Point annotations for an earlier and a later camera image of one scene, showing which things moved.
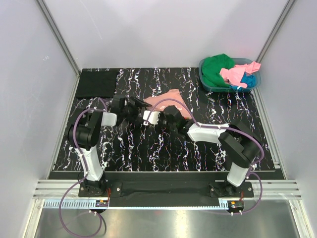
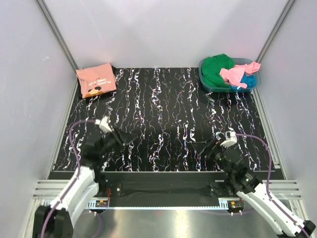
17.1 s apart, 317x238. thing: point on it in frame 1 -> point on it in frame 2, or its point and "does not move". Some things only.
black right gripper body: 171,126 -> 216,153
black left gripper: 136,108 -> 124,138
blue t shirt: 247,79 does not move
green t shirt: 211,68 does not move
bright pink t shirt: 234,75 does not move
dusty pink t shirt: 175,94 -> 96,79
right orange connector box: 235,204 does not move
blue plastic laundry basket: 219,89 does not move
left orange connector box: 101,203 does not move
